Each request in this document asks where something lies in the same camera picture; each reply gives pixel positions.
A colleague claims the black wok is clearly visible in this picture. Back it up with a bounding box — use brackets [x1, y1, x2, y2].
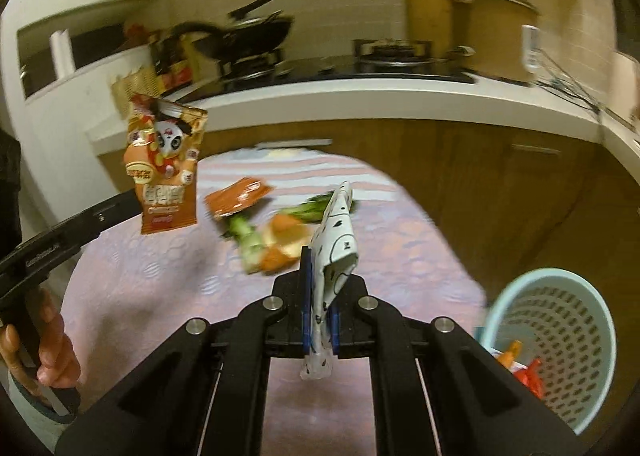
[170, 0, 293, 62]

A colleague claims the black gas stove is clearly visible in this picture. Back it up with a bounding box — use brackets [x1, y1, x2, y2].
[165, 39, 476, 104]

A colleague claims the orange peel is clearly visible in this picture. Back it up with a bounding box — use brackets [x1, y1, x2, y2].
[260, 213, 311, 271]

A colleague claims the beige rice cooker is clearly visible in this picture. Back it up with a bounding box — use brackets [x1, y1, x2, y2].
[445, 0, 541, 84]

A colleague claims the blue perforated plastic basket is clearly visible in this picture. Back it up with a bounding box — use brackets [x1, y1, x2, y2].
[477, 267, 617, 437]

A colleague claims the white timer socket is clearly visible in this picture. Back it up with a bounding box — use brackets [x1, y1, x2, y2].
[520, 25, 543, 72]

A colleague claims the white electric kettle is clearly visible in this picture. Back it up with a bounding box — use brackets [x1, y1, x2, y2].
[611, 50, 638, 117]

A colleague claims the dark sauce bottle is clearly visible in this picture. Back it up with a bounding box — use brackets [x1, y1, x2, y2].
[152, 36, 173, 87]
[172, 34, 196, 87]

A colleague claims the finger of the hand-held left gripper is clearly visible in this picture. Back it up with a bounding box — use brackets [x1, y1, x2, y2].
[80, 189, 143, 237]

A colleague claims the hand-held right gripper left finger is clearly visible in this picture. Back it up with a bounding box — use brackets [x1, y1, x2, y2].
[55, 245, 315, 456]

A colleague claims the orange panda snack packet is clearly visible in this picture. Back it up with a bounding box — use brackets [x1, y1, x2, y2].
[122, 92, 209, 236]

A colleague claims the gold patterned bag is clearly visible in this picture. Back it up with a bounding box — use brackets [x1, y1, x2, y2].
[111, 67, 161, 117]

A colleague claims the black power cable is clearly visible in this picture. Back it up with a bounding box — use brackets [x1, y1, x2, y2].
[537, 49, 606, 114]

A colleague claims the white paper towel roll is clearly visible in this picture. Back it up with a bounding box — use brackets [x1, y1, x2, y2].
[50, 30, 76, 80]

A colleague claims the person's left hand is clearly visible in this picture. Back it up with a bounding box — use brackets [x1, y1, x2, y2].
[0, 286, 82, 389]

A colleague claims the orange torn wrapper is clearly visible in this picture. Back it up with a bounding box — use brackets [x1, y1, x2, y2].
[204, 177, 273, 221]

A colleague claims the red plastic bag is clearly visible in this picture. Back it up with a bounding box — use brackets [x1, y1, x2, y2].
[512, 358, 546, 399]

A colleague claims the white black patterned packet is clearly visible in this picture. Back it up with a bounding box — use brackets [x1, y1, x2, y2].
[299, 181, 360, 382]

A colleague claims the steel cabinet handle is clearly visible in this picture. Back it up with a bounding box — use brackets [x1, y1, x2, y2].
[255, 139, 333, 148]
[512, 142, 561, 154]

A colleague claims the pale vegetable stem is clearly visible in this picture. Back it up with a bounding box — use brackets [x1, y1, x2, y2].
[220, 213, 263, 274]

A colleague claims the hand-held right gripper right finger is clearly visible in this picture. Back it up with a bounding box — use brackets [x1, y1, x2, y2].
[325, 276, 586, 456]

